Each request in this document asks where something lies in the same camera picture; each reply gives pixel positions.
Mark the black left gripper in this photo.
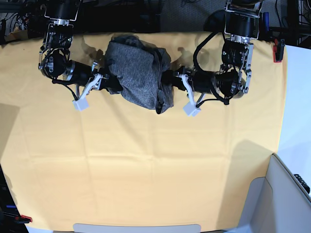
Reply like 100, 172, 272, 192
162, 66, 214, 117

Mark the yellow table cloth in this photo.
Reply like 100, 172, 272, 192
0, 40, 288, 231

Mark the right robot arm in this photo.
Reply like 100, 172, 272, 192
38, 0, 123, 111

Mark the grey long-sleeve T-shirt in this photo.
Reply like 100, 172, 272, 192
105, 35, 173, 114

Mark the white storage bin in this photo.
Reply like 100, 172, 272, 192
236, 154, 311, 233

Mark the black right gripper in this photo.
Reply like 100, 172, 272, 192
72, 62, 123, 111

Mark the red black clamp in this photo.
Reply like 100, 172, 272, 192
14, 215, 33, 224
273, 39, 285, 63

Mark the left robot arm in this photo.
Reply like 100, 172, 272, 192
161, 0, 262, 117

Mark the black remote control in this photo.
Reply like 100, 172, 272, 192
294, 174, 311, 194

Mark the red black clamp left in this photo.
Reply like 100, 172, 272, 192
14, 215, 33, 224

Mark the red black clamp right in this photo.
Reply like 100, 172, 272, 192
273, 39, 285, 63

